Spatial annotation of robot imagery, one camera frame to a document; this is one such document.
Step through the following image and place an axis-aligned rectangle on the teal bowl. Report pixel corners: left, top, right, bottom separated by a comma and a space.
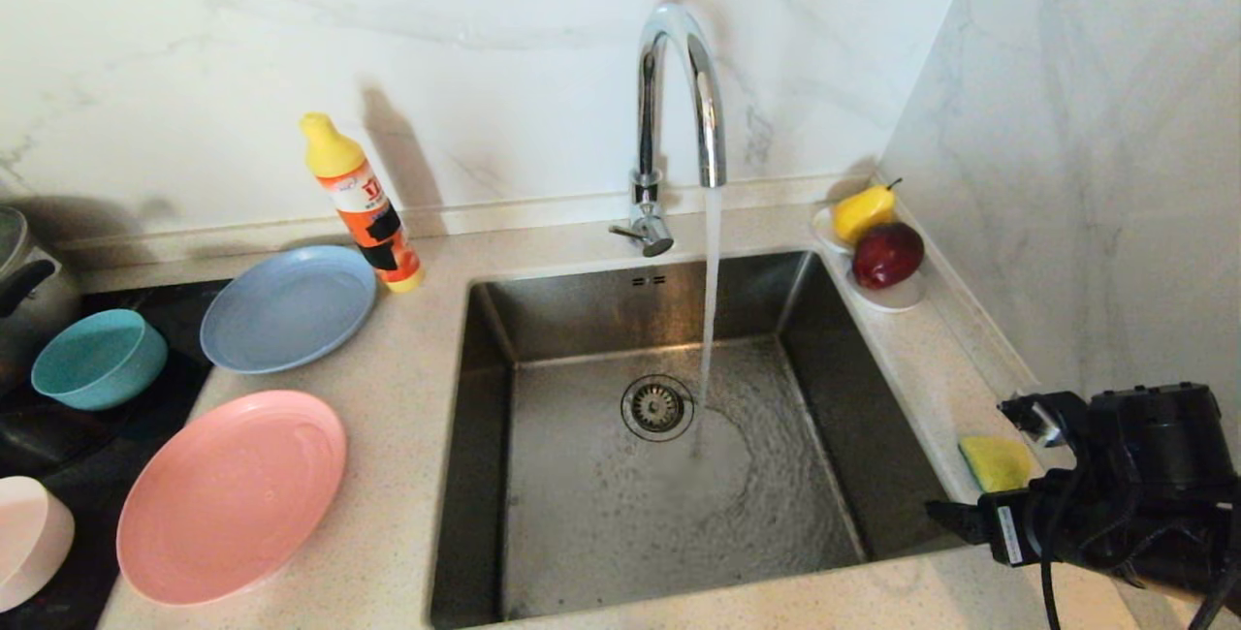
31, 309, 169, 412

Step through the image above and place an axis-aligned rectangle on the round metal drain strainer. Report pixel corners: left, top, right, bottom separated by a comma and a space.
620, 375, 695, 443

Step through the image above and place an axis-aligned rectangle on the black glass cooktop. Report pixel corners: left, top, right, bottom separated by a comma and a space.
0, 279, 232, 630

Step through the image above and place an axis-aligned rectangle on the chrome gooseneck faucet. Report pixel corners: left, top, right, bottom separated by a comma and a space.
608, 3, 728, 259

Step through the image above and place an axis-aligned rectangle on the steel pot black handle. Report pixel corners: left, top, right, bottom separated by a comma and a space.
0, 206, 82, 389

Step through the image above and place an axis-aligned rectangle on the yellow green sponge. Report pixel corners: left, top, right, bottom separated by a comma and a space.
959, 435, 1034, 494

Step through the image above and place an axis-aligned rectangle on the small white fruit dish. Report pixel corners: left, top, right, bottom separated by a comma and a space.
811, 206, 929, 313

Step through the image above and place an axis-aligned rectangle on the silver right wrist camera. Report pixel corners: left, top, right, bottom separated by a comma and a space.
998, 392, 1092, 449

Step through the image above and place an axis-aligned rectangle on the blue plate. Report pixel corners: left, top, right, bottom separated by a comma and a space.
200, 245, 378, 375

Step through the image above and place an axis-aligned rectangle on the dark red apple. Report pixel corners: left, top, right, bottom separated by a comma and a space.
851, 222, 926, 291

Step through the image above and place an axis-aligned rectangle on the stainless steel sink basin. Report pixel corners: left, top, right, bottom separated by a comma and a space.
428, 250, 973, 629

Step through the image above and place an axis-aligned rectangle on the small light pink plate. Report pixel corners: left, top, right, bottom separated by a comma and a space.
0, 476, 76, 614

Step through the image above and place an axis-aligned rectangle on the yellow pear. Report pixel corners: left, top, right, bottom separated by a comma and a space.
832, 178, 903, 246

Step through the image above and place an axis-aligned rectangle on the dish soap bottle yellow cap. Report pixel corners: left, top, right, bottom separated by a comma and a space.
300, 112, 424, 294

